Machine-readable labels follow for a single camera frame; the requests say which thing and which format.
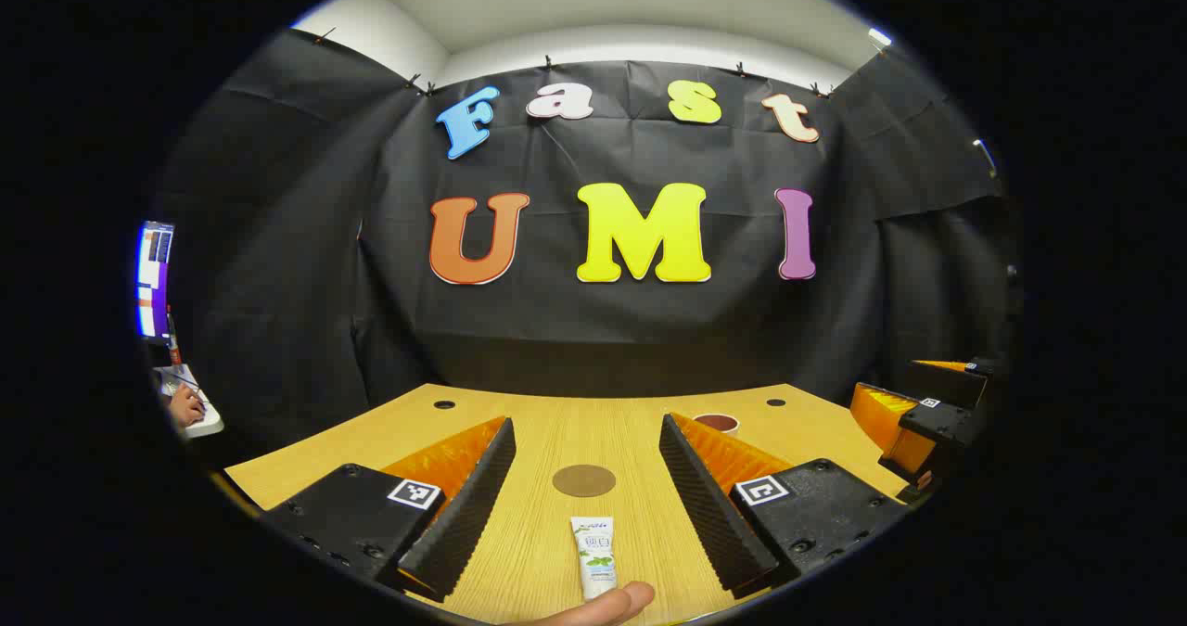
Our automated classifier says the wooden desktop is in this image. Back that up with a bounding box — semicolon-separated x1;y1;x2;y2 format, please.
225;383;914;626

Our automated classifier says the black backdrop cloth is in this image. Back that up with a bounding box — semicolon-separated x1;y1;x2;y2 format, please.
153;28;1021;465

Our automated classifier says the white toothpaste tube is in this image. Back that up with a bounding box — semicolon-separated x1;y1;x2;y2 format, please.
570;516;619;602

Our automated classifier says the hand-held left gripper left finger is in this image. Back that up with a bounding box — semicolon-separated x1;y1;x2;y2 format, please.
262;415;517;604

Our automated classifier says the computer monitor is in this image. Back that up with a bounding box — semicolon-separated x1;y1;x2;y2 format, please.
136;221;175;339

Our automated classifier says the round brown coaster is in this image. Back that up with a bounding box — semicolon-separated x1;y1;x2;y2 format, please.
553;465;617;498

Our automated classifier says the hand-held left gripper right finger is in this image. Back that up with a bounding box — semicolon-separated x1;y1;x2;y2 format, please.
658;412;914;601

